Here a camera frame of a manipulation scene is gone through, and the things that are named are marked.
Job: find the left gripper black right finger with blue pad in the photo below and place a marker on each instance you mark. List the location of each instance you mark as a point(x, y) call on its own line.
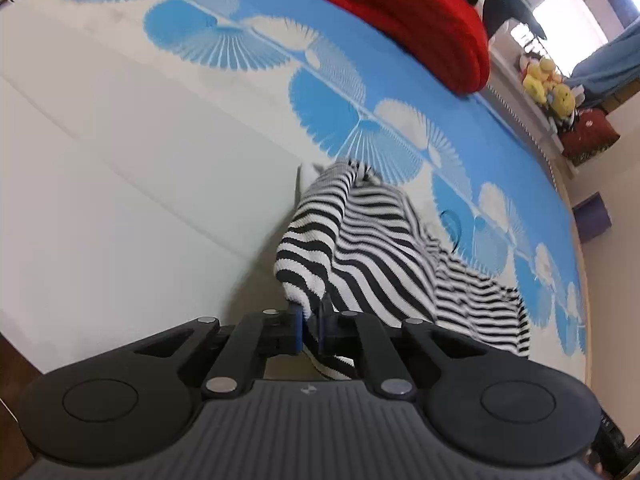
point(394, 363)

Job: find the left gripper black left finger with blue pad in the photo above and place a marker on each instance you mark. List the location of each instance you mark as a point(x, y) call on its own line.
point(223, 361)

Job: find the black white striped garment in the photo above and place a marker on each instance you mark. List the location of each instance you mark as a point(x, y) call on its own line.
point(356, 244)

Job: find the blue white patterned bedsheet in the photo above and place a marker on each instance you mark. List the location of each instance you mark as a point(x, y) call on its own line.
point(150, 152)

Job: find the purple storage box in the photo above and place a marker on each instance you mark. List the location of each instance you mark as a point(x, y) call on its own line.
point(591, 217)

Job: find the dark red box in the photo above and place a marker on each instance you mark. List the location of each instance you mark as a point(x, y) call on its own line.
point(590, 135)

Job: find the yellow plush toys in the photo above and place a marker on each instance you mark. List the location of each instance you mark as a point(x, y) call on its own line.
point(544, 83)

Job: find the red knitted blanket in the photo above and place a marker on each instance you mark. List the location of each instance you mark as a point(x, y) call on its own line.
point(446, 36)

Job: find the blue curtain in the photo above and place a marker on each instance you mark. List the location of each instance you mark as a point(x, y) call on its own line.
point(609, 68)

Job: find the dark teal plush shark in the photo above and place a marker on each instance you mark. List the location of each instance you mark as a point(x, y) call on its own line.
point(497, 12)

